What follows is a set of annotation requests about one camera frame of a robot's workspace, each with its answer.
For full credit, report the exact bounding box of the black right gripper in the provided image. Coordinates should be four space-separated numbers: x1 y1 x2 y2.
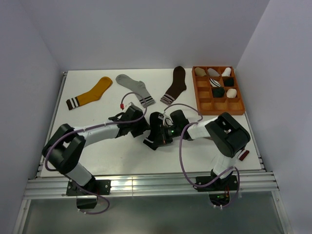
153 124 181 147

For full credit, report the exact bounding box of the black sock with white stripes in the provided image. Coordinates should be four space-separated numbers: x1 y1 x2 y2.
143 112 166 151

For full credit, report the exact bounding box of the plain black sock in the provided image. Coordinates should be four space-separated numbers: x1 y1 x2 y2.
212 87 225 98

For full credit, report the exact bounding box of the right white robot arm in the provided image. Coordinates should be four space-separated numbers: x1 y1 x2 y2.
154 110 251 190

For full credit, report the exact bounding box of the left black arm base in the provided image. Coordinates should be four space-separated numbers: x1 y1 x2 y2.
66 179 111 214

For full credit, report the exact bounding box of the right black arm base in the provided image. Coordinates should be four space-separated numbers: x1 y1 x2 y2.
194 173 238 206

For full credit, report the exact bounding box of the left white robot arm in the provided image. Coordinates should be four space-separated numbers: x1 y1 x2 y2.
42 104 150 195

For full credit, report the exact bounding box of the brown sock with pink stripes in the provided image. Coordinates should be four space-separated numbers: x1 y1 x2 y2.
160 66 187 105

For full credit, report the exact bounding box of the grey sock with black stripes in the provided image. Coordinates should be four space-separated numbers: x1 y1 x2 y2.
116 74 155 108

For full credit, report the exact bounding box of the orange wooden compartment tray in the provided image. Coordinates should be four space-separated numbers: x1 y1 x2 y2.
192 66 245 116

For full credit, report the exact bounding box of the rolled striped sock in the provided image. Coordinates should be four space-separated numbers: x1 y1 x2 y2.
209 78 221 87

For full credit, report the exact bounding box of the rolled beige sock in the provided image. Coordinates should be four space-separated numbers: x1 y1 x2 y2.
195 67 207 77

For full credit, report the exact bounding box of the mustard yellow sock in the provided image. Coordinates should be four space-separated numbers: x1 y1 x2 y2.
66 77 113 111

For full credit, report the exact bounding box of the rolled grey sock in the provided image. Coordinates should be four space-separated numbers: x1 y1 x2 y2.
208 68 220 77

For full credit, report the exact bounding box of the rolled cream sock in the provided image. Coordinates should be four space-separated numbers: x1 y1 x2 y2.
226 88 237 98

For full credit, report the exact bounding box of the rolled black sock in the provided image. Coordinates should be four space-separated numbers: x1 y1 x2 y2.
223 77 235 87

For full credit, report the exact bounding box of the rolled white sock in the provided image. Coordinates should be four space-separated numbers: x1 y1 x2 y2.
221 67 232 77

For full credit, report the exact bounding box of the tan sock with maroon cuff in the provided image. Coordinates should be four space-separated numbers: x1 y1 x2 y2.
238 150 250 161

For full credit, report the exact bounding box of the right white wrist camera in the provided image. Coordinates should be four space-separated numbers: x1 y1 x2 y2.
158 113 171 126

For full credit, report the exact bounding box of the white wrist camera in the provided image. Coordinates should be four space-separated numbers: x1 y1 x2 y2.
158 113 171 126
120 102 133 111

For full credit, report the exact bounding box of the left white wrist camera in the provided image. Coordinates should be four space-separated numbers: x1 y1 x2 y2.
120 102 133 111

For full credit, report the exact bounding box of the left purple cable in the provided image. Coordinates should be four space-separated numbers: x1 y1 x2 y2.
45 92 147 215

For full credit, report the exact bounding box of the purple cable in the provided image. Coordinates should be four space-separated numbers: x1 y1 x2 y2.
45 92 147 215
163 103 241 209

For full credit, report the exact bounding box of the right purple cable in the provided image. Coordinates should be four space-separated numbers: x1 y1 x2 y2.
163 103 241 209

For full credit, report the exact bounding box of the aluminium frame rail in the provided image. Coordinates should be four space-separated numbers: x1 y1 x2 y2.
23 171 279 200

